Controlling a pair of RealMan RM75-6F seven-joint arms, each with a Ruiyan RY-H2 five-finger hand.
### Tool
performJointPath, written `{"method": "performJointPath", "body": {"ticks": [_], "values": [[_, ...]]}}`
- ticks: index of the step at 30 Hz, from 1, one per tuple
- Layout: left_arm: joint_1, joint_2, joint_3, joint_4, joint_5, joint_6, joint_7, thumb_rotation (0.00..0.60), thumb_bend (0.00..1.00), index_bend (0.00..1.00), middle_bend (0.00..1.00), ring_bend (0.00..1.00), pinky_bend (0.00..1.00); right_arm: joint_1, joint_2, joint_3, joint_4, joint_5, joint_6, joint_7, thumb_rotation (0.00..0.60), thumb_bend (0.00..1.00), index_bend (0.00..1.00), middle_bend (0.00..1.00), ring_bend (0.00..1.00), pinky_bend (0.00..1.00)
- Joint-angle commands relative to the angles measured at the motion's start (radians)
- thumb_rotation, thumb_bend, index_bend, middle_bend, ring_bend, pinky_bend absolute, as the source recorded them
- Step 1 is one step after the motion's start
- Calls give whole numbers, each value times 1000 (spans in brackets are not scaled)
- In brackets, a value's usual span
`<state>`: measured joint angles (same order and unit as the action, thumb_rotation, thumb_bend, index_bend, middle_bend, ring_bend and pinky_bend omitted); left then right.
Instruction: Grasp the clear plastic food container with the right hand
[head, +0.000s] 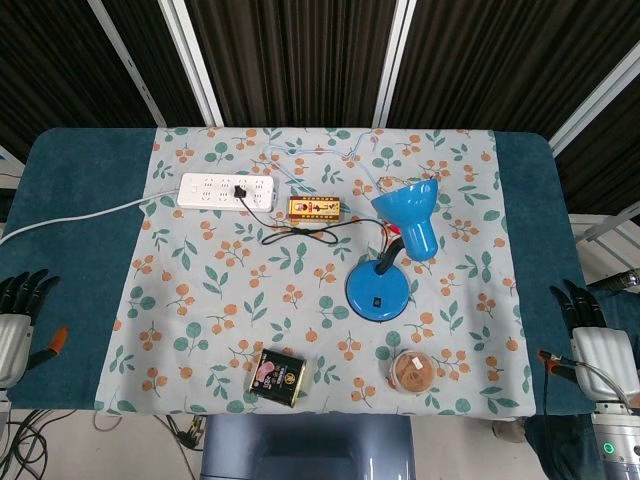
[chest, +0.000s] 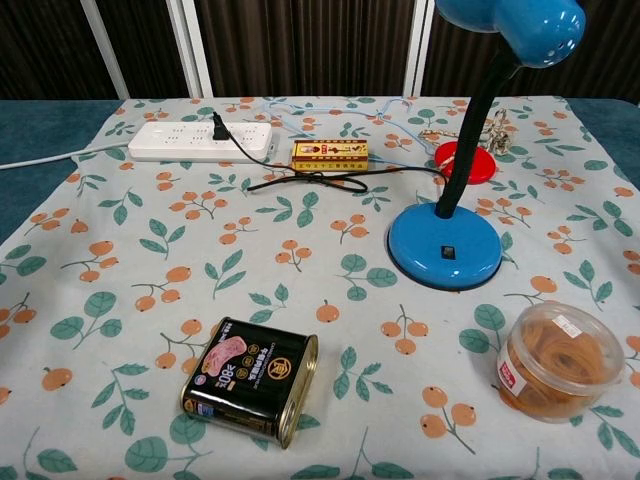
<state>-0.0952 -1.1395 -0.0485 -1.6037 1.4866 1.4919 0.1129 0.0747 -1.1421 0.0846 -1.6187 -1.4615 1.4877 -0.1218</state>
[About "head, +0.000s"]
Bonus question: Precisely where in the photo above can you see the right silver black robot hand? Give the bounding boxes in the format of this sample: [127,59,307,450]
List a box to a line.
[537,278,640,402]

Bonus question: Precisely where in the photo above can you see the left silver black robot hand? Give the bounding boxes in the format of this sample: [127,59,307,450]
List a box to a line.
[0,268,70,391]

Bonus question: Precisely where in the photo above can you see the clear tub of rubber bands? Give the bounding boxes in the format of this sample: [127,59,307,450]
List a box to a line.
[386,349,435,396]

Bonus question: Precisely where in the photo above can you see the blue desk lamp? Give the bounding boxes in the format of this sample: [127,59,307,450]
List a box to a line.
[345,178,440,321]

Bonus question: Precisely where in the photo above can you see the black cylindrical rod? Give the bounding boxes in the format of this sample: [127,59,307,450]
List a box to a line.
[588,268,640,294]

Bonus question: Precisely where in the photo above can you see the white metal rack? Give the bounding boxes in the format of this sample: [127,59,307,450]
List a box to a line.
[568,212,640,281]

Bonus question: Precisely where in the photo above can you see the teal table cover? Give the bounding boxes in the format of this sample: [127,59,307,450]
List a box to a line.
[0,127,611,416]

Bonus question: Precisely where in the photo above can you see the floral tablecloth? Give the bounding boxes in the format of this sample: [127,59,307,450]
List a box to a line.
[93,127,539,417]

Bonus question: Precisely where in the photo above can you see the white power strip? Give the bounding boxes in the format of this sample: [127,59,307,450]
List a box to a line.
[176,172,279,213]

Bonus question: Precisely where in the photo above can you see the black tin can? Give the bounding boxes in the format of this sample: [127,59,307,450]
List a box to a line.
[248,348,308,409]

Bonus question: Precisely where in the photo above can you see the blue robot torso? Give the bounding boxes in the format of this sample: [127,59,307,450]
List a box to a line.
[199,414,416,480]

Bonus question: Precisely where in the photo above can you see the yellow red printed box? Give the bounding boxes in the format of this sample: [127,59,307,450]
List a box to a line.
[287,195,344,224]

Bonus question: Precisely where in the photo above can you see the black robot hand cable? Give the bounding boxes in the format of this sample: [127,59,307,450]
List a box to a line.
[539,367,552,417]

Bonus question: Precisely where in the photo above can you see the black floor cables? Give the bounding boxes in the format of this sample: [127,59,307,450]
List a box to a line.
[0,408,76,480]

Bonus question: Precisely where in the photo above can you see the white power strip cable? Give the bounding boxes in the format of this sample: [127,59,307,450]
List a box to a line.
[0,189,182,246]

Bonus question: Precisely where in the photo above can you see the white frame post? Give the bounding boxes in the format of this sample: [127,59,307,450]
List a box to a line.
[372,0,419,128]
[87,0,167,127]
[158,0,224,127]
[547,49,640,157]

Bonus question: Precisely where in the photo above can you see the black power cord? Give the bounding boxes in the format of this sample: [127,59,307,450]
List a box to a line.
[232,184,401,247]

